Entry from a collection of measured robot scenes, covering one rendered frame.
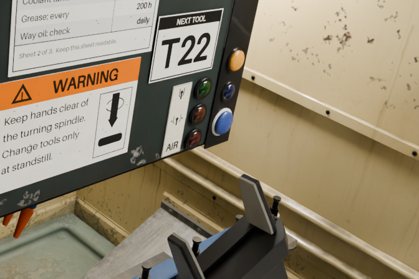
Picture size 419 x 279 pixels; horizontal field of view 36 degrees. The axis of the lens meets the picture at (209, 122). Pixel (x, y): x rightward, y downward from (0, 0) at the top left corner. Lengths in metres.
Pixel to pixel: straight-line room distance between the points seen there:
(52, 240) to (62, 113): 1.67
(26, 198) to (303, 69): 1.03
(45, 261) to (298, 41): 1.09
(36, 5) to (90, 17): 0.06
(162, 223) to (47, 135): 1.36
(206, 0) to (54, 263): 1.57
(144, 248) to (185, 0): 1.31
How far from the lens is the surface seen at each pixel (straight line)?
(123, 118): 0.65
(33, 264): 2.15
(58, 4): 0.55
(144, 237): 1.92
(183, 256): 0.56
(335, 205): 1.60
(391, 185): 1.51
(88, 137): 0.63
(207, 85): 0.72
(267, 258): 0.61
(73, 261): 2.17
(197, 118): 0.74
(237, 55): 0.75
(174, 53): 0.67
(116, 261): 1.89
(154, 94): 0.67
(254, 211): 0.62
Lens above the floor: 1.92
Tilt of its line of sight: 25 degrees down
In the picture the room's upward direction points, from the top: 12 degrees clockwise
